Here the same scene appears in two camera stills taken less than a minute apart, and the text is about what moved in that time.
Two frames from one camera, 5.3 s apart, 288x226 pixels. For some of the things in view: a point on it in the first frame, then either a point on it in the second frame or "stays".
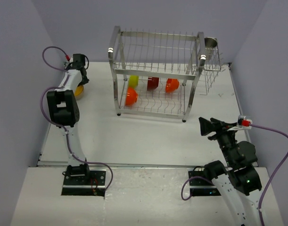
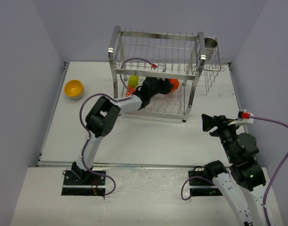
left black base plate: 79,180 stays
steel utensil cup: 210,45 stays
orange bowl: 171,84 stays
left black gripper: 84,82 to 166,86
